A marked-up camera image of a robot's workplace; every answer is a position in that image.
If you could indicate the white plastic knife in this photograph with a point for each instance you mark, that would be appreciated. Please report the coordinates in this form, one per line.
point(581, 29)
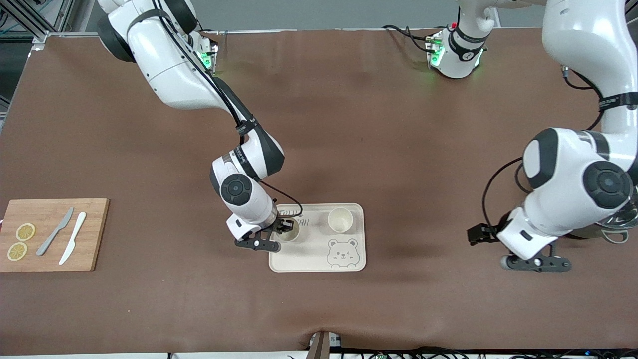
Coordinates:
point(79, 222)

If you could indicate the wooden cutting board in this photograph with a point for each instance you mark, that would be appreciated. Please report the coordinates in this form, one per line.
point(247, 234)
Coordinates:
point(94, 239)

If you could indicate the silver aluminium frame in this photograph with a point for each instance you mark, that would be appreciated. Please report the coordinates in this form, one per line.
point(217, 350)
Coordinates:
point(39, 37)

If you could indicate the white tray with bear print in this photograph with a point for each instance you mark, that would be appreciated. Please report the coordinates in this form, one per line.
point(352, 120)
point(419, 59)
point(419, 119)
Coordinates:
point(319, 247)

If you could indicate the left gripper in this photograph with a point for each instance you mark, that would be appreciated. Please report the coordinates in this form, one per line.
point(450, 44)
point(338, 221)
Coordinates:
point(491, 233)

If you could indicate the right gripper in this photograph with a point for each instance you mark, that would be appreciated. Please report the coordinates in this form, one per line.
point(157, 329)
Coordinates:
point(279, 227)

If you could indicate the yellow lemon slice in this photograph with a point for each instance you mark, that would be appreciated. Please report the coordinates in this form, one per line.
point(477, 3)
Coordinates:
point(25, 232)
point(17, 251)

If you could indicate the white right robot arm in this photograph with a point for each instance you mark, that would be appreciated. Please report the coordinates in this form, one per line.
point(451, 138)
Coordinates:
point(164, 65)

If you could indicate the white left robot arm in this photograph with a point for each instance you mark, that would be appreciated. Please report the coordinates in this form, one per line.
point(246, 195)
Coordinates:
point(573, 30)

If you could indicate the grey plastic knife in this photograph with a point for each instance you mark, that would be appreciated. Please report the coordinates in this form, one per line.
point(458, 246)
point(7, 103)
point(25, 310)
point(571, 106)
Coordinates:
point(64, 220)

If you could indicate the white plastic cup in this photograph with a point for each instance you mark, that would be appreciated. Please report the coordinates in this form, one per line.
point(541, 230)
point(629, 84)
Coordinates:
point(294, 236)
point(341, 222)

